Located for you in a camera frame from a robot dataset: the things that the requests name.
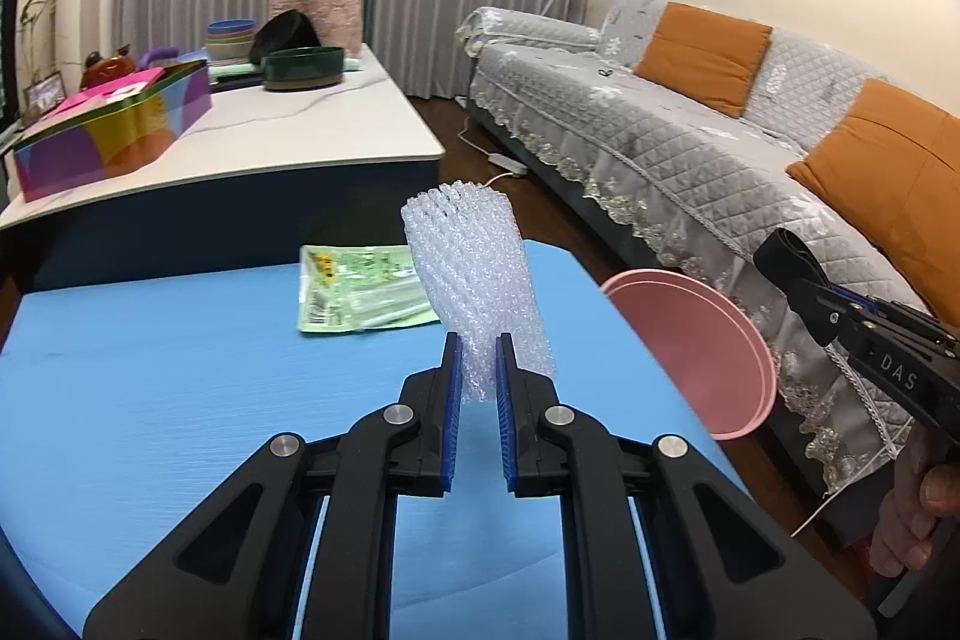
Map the photo frame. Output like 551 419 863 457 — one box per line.
21 71 67 120

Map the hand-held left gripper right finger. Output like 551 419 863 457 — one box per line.
495 332 878 640

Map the purple plastic container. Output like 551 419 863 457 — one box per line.
136 46 181 75

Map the dark green basin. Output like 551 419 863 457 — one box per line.
262 47 346 91

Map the bamboo plant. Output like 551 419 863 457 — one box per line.
16 0 57 79

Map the black television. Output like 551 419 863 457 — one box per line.
0 0 22 124

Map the person's right hand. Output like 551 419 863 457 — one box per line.
870 419 960 581

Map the orange cushion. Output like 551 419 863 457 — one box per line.
786 77 960 311
634 1 773 120

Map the white power cable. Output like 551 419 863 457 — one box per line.
457 115 496 157

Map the grey quilted sofa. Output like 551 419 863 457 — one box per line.
456 0 960 513

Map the pink plastic bucket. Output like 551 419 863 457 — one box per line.
598 267 779 440

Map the black bowl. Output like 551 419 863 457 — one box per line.
251 8 322 67

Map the mint green tray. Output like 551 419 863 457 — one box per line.
208 56 362 84

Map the blue folding table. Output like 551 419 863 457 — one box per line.
0 239 751 640

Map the white coffee table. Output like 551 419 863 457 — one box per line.
0 42 447 292

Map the red teapot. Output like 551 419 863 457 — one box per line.
80 51 136 90

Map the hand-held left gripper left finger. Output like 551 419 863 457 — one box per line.
82 331 464 640

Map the stack of coloured bowls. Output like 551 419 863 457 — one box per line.
205 17 260 65

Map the pink lace basket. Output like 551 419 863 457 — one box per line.
268 0 366 60

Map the green printed packet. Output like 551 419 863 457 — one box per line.
298 244 440 333

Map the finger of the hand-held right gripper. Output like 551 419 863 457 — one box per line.
825 284 960 342
784 276 854 347

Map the multicoloured box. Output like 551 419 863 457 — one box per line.
13 61 213 202

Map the clear bubble wrap piece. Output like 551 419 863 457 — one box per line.
401 179 560 405

